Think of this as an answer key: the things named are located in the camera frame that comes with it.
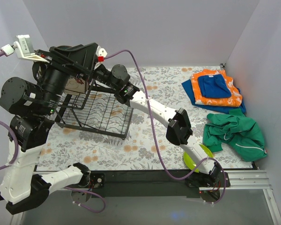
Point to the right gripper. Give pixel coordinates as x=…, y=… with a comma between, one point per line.
x=93, y=73

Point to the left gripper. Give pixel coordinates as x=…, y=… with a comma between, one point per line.
x=67, y=62

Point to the square floral plate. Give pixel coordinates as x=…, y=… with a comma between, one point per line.
x=76, y=86

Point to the black wire dish rack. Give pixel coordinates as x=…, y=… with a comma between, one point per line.
x=102, y=113

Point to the large dark teal plate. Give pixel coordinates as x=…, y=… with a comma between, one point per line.
x=63, y=47

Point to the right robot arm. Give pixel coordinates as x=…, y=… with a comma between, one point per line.
x=177, y=122

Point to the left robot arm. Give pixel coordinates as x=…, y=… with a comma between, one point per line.
x=31, y=105

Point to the dark blue cloth underneath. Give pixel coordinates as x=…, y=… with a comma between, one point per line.
x=187, y=86

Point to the blue folded cloth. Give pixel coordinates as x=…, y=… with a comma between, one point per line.
x=213, y=86

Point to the lime green plate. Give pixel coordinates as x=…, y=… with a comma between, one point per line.
x=198, y=152

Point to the orange floral cloth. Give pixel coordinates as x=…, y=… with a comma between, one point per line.
x=234, y=101

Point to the green jacket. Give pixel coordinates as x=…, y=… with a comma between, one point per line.
x=236, y=130

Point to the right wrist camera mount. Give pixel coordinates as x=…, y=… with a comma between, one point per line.
x=101, y=54

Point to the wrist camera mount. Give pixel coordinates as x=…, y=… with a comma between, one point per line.
x=23, y=48
x=101, y=54

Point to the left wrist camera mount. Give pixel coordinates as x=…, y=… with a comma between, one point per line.
x=23, y=48

